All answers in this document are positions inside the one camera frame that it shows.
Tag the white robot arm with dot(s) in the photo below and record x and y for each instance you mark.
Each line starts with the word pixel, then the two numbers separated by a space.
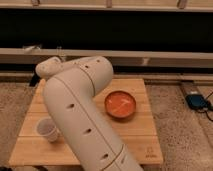
pixel 68 96

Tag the orange bowl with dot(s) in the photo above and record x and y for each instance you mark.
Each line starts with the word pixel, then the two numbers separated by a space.
pixel 120 104

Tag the wooden table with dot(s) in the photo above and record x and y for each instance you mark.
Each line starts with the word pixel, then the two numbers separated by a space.
pixel 139 133

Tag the white paper cup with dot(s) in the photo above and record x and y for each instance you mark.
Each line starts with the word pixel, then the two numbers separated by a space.
pixel 47 129

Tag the black device on floor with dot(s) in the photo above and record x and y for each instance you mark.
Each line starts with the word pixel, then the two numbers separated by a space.
pixel 196 101

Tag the grey wall rail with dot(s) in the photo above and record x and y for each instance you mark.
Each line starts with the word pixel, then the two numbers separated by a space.
pixel 119 58

